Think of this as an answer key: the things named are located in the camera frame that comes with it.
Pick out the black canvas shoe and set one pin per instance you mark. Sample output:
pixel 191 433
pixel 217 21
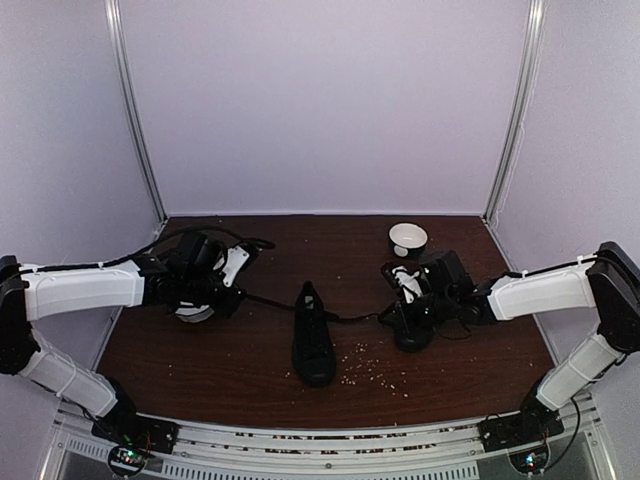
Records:
pixel 313 354
pixel 408 341

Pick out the right aluminium frame post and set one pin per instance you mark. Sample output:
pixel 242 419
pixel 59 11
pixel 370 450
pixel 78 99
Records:
pixel 523 93

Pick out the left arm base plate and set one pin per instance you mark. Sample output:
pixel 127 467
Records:
pixel 146 435

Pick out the left controller board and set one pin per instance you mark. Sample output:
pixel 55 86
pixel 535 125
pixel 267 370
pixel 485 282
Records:
pixel 125 461

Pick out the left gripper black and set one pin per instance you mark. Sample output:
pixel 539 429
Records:
pixel 225 309

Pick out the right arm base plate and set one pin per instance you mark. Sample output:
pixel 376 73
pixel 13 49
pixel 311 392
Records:
pixel 514 430

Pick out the front aluminium rail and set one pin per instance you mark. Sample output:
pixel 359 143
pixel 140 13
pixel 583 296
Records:
pixel 444 450

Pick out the controller board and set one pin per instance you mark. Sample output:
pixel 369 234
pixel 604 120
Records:
pixel 125 461
pixel 531 461

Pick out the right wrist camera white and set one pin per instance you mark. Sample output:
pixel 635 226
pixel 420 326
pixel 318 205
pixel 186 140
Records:
pixel 404 282

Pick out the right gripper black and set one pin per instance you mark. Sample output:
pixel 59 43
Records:
pixel 405 320

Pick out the aluminium frame post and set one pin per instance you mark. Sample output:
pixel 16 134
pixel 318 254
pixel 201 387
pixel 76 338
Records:
pixel 133 119
pixel 523 93

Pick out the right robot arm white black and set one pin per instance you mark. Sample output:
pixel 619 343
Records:
pixel 441 289

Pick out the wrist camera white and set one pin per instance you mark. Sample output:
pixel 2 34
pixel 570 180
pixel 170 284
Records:
pixel 404 282
pixel 236 259

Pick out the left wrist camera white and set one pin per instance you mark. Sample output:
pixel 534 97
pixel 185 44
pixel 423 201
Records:
pixel 236 259

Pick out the left aluminium frame post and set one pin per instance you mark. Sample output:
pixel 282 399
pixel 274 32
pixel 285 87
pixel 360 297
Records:
pixel 133 119

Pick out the white scalloped bowl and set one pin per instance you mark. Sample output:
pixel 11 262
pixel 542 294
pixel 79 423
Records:
pixel 192 314

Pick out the right controller board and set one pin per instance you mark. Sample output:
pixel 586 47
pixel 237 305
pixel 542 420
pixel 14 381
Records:
pixel 531 461

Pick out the black white round bowl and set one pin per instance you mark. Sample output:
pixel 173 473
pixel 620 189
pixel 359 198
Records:
pixel 407 240

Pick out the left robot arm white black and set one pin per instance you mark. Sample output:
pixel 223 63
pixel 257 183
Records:
pixel 195 281

